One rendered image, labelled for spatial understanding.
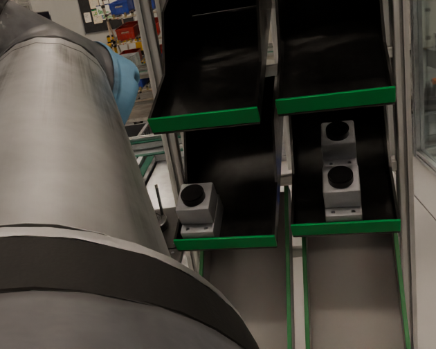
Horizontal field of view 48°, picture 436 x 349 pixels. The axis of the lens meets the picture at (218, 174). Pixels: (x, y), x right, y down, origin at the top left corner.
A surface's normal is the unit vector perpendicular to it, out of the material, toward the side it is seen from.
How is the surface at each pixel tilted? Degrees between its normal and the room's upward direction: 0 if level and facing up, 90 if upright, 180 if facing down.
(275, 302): 45
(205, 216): 115
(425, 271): 0
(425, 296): 0
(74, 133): 31
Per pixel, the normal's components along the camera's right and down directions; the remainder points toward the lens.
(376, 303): -0.26, -0.40
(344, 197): -0.12, 0.72
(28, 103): 0.05, -0.92
